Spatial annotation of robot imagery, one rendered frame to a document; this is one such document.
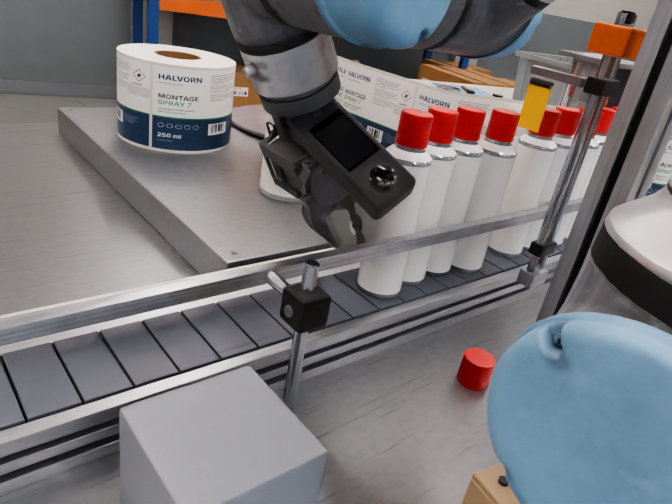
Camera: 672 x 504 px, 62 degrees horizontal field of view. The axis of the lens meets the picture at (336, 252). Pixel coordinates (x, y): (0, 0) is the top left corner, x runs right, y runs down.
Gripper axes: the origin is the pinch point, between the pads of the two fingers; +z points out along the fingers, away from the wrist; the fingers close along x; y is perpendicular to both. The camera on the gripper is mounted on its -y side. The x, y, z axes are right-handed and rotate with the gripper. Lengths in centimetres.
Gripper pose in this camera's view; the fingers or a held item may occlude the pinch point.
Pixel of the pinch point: (361, 251)
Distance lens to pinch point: 60.5
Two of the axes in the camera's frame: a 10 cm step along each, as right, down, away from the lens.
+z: 2.4, 6.9, 6.9
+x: -7.5, 5.8, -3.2
